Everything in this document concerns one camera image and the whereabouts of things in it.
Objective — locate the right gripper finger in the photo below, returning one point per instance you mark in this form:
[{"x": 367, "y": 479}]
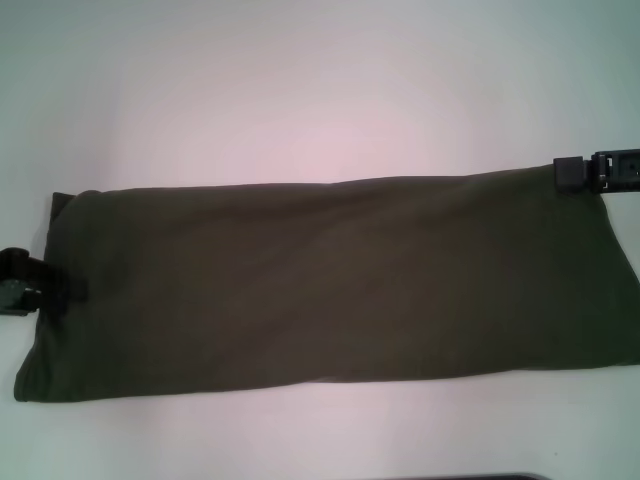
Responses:
[
  {"x": 570, "y": 172},
  {"x": 617, "y": 155}
]

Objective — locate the dark green printed t-shirt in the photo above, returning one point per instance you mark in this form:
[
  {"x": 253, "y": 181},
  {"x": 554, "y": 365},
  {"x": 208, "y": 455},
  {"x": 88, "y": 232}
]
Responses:
[{"x": 325, "y": 280}]

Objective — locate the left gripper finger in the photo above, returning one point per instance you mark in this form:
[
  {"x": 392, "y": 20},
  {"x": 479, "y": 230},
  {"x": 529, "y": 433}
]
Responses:
[
  {"x": 52, "y": 306},
  {"x": 62, "y": 285}
]

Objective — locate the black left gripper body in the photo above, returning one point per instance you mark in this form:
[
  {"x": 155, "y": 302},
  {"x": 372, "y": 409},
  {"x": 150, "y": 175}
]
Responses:
[{"x": 17, "y": 285}]

